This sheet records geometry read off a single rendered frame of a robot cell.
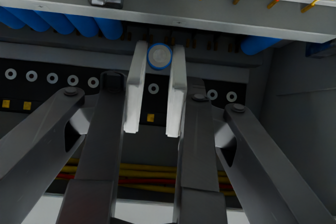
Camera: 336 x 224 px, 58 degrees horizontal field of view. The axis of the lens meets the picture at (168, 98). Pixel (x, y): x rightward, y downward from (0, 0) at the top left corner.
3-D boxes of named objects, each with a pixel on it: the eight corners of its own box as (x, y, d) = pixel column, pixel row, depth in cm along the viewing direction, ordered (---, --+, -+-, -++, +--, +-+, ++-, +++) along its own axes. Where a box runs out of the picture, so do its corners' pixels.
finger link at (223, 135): (185, 118, 14) (251, 126, 14) (183, 74, 18) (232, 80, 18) (181, 145, 14) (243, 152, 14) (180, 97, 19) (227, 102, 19)
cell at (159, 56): (169, 51, 27) (174, 43, 20) (167, 71, 27) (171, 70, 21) (148, 49, 27) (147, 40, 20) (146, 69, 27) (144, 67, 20)
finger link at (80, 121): (120, 140, 14) (55, 135, 14) (130, 92, 19) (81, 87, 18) (122, 113, 13) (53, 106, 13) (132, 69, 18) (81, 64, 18)
